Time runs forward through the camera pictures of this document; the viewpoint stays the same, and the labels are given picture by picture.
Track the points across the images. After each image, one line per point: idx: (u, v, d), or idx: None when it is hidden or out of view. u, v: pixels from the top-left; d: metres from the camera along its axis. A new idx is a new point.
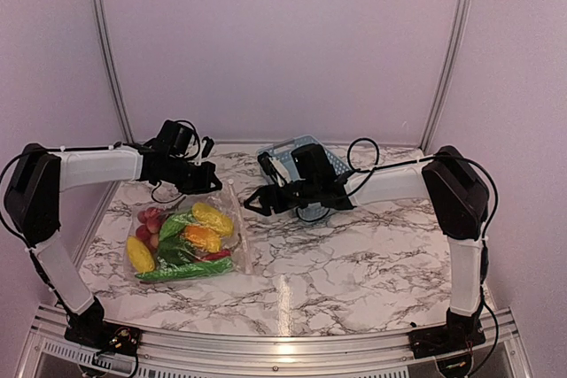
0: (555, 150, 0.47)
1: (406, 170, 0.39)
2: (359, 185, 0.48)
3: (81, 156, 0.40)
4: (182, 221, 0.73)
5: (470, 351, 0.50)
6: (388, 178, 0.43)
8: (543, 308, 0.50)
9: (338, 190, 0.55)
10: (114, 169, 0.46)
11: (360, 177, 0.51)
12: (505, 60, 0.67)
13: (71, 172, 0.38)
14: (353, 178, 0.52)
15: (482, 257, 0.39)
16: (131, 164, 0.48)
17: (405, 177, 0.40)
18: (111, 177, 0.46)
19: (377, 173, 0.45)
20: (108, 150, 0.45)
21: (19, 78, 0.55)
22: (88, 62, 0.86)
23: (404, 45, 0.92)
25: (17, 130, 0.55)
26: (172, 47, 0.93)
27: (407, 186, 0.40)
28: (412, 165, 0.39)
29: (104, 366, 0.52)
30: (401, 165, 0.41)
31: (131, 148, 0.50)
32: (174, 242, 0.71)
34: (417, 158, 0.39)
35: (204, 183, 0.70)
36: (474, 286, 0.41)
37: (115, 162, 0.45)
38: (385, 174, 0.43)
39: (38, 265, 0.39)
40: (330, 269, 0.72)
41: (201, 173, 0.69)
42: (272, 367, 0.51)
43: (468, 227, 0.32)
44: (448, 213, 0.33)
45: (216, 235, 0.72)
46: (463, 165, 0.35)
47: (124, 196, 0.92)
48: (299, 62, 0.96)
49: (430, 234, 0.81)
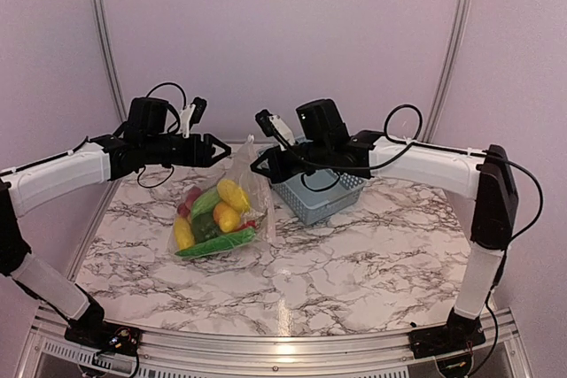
0: (556, 150, 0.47)
1: (454, 161, 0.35)
2: (388, 160, 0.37)
3: (34, 173, 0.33)
4: (213, 197, 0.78)
5: (470, 350, 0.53)
6: (428, 160, 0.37)
8: (545, 308, 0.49)
9: (352, 153, 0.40)
10: (81, 174, 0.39)
11: (391, 147, 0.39)
12: (506, 60, 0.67)
13: (28, 193, 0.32)
14: (381, 145, 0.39)
15: (500, 268, 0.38)
16: (97, 167, 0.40)
17: (453, 167, 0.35)
18: (76, 184, 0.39)
19: (415, 150, 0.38)
20: (67, 156, 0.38)
21: (18, 79, 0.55)
22: (87, 61, 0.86)
23: (404, 45, 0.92)
25: (13, 129, 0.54)
26: (172, 47, 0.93)
27: (444, 177, 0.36)
28: (462, 157, 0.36)
29: (104, 366, 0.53)
30: (444, 154, 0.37)
31: (96, 145, 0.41)
32: (203, 219, 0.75)
34: (468, 151, 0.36)
35: (198, 156, 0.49)
36: (484, 293, 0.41)
37: (74, 172, 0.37)
38: (426, 156, 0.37)
39: (20, 283, 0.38)
40: (330, 269, 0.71)
41: (188, 142, 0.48)
42: (272, 367, 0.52)
43: (496, 238, 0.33)
44: (485, 224, 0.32)
45: (234, 210, 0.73)
46: (509, 171, 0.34)
47: (124, 197, 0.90)
48: (299, 61, 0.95)
49: (430, 234, 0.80)
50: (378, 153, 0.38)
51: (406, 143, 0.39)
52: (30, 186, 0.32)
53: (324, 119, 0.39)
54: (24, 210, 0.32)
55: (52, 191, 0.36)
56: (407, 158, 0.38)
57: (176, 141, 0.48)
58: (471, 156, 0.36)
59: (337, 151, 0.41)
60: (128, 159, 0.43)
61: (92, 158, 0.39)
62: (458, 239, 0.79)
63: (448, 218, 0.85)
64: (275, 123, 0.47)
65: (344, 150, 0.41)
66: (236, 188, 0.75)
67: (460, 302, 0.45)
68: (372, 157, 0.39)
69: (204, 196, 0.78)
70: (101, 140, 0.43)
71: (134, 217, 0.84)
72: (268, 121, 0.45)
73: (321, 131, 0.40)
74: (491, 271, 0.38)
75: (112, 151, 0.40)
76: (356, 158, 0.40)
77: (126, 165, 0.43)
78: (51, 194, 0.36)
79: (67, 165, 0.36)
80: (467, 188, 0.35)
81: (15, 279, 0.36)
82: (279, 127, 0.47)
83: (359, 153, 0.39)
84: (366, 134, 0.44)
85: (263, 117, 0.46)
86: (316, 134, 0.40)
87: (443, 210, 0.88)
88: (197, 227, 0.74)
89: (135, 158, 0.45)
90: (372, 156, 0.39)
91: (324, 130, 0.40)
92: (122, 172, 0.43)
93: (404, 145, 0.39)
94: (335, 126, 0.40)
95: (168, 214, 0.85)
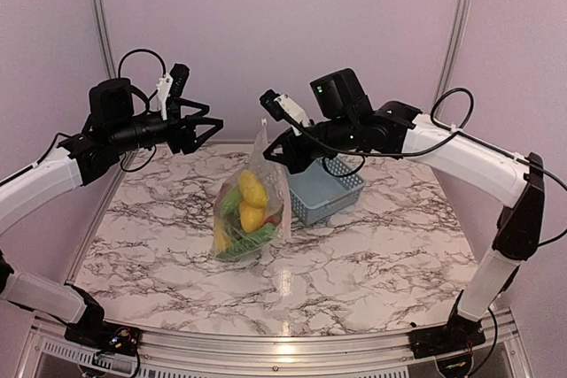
0: (555, 150, 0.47)
1: (500, 163, 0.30)
2: (427, 150, 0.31)
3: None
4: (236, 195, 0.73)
5: (470, 351, 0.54)
6: (475, 157, 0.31)
8: (546, 309, 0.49)
9: (382, 123, 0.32)
10: (50, 186, 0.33)
11: (433, 131, 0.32)
12: (505, 61, 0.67)
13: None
14: (423, 127, 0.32)
15: (513, 273, 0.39)
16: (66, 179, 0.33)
17: (500, 169, 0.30)
18: (48, 196, 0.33)
19: (462, 142, 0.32)
20: (31, 168, 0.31)
21: (17, 78, 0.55)
22: (88, 62, 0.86)
23: (404, 45, 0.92)
25: (13, 128, 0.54)
26: (172, 47, 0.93)
27: (478, 176, 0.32)
28: (507, 158, 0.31)
29: (104, 366, 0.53)
30: (491, 151, 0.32)
31: (60, 150, 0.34)
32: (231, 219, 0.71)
34: (514, 155, 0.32)
35: (177, 143, 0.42)
36: (490, 296, 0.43)
37: (42, 186, 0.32)
38: (473, 151, 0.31)
39: (15, 302, 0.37)
40: (330, 269, 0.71)
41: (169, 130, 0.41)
42: (272, 367, 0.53)
43: (518, 248, 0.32)
44: (513, 235, 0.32)
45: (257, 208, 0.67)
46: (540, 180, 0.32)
47: (124, 196, 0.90)
48: (299, 61, 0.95)
49: (430, 234, 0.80)
50: (418, 135, 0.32)
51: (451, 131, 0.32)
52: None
53: (343, 90, 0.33)
54: None
55: (22, 208, 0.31)
56: (450, 148, 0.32)
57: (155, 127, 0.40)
58: (518, 162, 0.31)
59: (364, 123, 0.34)
60: (101, 160, 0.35)
61: (58, 170, 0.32)
62: (458, 239, 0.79)
63: (448, 218, 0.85)
64: (283, 104, 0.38)
65: (373, 120, 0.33)
66: (252, 181, 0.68)
67: (464, 305, 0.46)
68: (408, 138, 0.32)
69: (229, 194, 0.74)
70: (66, 143, 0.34)
71: (134, 217, 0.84)
72: (275, 103, 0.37)
73: (341, 106, 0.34)
74: (502, 273, 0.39)
75: (79, 157, 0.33)
76: (389, 130, 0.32)
77: (97, 166, 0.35)
78: (23, 210, 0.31)
79: (35, 181, 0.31)
80: (508, 195, 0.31)
81: (8, 298, 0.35)
82: (290, 108, 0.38)
83: (395, 130, 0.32)
84: (396, 103, 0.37)
85: (270, 100, 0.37)
86: (334, 110, 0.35)
87: (443, 210, 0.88)
88: (225, 227, 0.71)
89: (110, 158, 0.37)
90: (410, 135, 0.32)
91: (346, 104, 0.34)
92: (95, 174, 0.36)
93: (448, 134, 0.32)
94: (356, 96, 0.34)
95: (168, 214, 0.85)
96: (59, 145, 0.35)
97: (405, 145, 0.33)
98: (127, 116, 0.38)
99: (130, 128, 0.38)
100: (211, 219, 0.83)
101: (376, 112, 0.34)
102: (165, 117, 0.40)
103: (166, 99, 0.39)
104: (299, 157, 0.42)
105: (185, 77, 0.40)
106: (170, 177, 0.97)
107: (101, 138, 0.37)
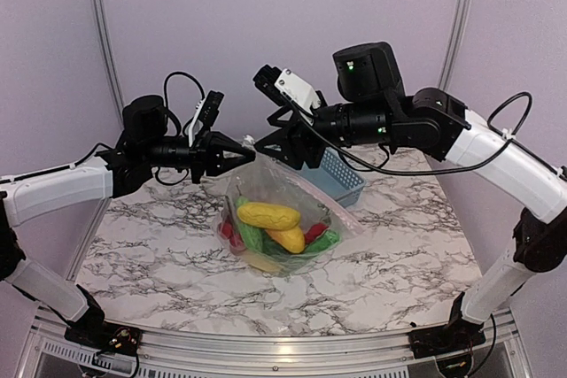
0: (557, 147, 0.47)
1: (549, 179, 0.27)
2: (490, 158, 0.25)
3: (34, 182, 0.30)
4: (255, 231, 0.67)
5: (470, 350, 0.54)
6: (531, 171, 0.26)
8: (547, 308, 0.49)
9: (434, 115, 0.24)
10: (81, 191, 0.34)
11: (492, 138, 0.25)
12: (504, 62, 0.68)
13: (23, 204, 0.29)
14: (480, 129, 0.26)
15: (522, 280, 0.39)
16: (98, 182, 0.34)
17: (550, 185, 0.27)
18: (80, 198, 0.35)
19: (516, 150, 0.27)
20: (69, 168, 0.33)
21: (13, 78, 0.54)
22: (88, 61, 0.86)
23: (404, 45, 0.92)
25: (11, 129, 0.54)
26: (171, 46, 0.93)
27: (518, 193, 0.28)
28: (551, 173, 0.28)
29: (104, 366, 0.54)
30: (538, 164, 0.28)
31: (97, 158, 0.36)
32: (273, 250, 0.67)
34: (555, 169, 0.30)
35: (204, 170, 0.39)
36: (496, 300, 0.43)
37: (72, 186, 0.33)
38: (529, 164, 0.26)
39: (17, 289, 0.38)
40: (330, 269, 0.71)
41: (193, 159, 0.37)
42: (272, 367, 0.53)
43: (541, 260, 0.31)
44: (545, 250, 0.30)
45: (296, 229, 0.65)
46: None
47: (124, 196, 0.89)
48: (299, 60, 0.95)
49: (430, 234, 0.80)
50: (475, 139, 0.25)
51: (503, 136, 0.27)
52: (23, 198, 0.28)
53: (384, 71, 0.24)
54: (20, 220, 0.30)
55: (53, 204, 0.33)
56: (504, 155, 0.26)
57: (183, 150, 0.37)
58: (560, 179, 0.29)
59: (407, 115, 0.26)
60: (134, 177, 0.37)
61: (94, 175, 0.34)
62: (458, 239, 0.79)
63: (448, 218, 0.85)
64: (287, 89, 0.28)
65: (418, 113, 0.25)
66: (279, 212, 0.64)
67: (467, 307, 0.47)
68: (462, 140, 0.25)
69: (244, 231, 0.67)
70: (104, 152, 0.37)
71: (134, 217, 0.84)
72: (278, 88, 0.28)
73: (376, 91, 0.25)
74: (512, 280, 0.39)
75: (114, 169, 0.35)
76: (440, 125, 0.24)
77: (130, 182, 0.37)
78: (54, 206, 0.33)
79: (69, 181, 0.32)
80: (545, 211, 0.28)
81: (11, 283, 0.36)
82: (295, 88, 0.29)
83: (446, 128, 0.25)
84: (432, 89, 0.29)
85: (269, 81, 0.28)
86: (366, 94, 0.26)
87: (443, 209, 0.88)
88: (271, 259, 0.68)
89: (142, 173, 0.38)
90: (465, 137, 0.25)
91: (385, 86, 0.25)
92: (126, 189, 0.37)
93: (501, 140, 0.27)
94: (397, 76, 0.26)
95: (168, 214, 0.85)
96: (97, 154, 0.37)
97: (454, 148, 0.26)
98: (159, 135, 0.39)
99: (159, 147, 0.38)
100: (211, 219, 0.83)
101: (417, 104, 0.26)
102: (191, 144, 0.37)
103: (193, 128, 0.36)
104: (308, 145, 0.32)
105: (215, 106, 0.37)
106: (170, 177, 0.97)
107: (135, 156, 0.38)
